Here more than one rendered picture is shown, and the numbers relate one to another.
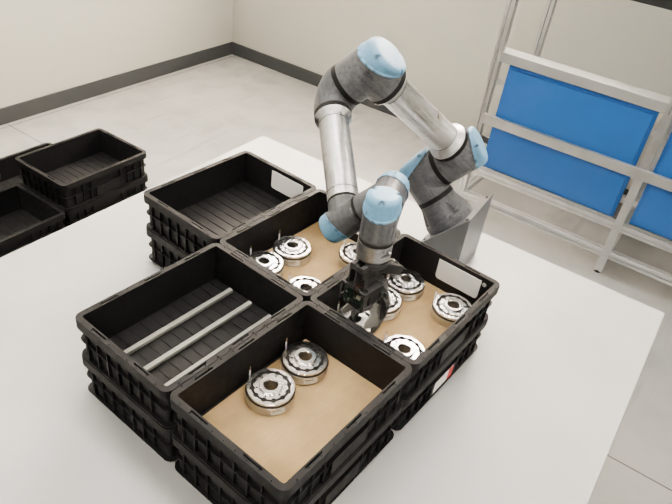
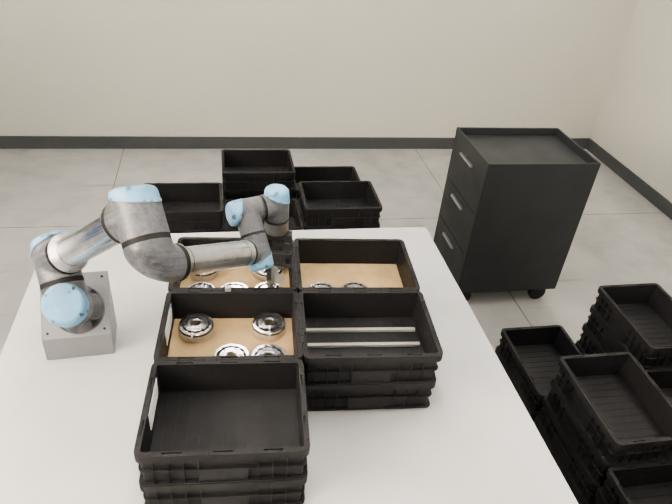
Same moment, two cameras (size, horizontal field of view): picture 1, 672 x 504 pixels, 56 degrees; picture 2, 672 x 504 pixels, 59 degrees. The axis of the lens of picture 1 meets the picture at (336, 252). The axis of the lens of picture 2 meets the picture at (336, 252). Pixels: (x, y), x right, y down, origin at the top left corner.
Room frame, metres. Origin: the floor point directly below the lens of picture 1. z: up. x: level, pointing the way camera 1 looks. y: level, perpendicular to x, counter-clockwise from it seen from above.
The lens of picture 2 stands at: (2.02, 1.19, 2.08)
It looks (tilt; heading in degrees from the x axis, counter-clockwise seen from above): 34 degrees down; 227
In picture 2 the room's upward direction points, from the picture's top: 6 degrees clockwise
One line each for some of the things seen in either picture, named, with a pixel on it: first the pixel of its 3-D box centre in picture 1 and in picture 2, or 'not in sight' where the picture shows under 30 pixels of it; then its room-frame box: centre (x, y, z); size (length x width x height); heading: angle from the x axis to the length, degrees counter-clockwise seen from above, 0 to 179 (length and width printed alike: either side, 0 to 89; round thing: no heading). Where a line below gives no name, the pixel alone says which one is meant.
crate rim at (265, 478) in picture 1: (296, 384); (354, 265); (0.85, 0.04, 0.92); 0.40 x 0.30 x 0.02; 146
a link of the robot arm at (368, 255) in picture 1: (375, 248); (276, 225); (1.09, -0.08, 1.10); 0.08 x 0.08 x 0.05
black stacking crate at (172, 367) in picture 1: (195, 327); (365, 337); (1.02, 0.29, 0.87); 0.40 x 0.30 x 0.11; 146
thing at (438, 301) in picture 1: (452, 306); not in sight; (1.23, -0.31, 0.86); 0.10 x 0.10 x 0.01
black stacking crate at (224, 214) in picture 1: (232, 208); (226, 419); (1.52, 0.31, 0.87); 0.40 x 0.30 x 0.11; 146
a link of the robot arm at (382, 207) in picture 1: (380, 216); (275, 204); (1.10, -0.08, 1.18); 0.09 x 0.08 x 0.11; 169
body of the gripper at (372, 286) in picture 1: (366, 279); (278, 247); (1.09, -0.07, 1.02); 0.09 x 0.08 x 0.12; 141
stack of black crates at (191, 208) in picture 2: not in sight; (184, 234); (0.86, -1.20, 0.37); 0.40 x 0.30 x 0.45; 150
